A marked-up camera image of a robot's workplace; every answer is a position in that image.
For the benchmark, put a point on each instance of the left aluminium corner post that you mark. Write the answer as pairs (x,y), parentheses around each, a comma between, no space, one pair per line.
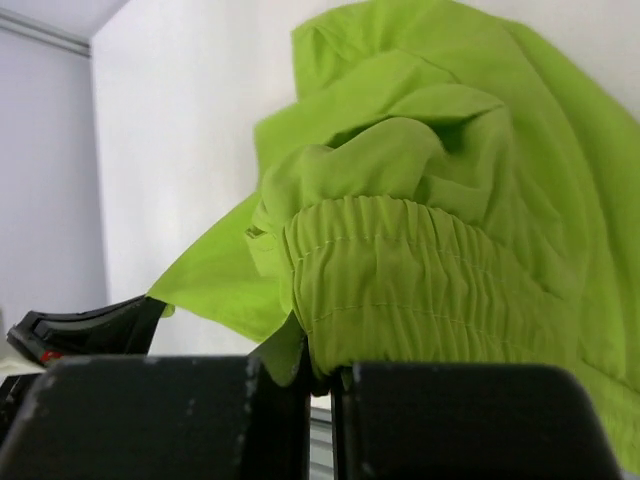
(44,33)

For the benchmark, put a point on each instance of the lime green shorts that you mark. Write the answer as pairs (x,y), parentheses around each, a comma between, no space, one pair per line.
(447,187)

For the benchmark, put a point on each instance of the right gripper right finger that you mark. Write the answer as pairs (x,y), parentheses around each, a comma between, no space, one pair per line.
(467,421)

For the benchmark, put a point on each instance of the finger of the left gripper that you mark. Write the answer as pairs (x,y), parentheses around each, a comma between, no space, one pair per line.
(125,328)

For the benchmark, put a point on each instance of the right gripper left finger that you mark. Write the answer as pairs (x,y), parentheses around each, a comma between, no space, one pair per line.
(159,418)

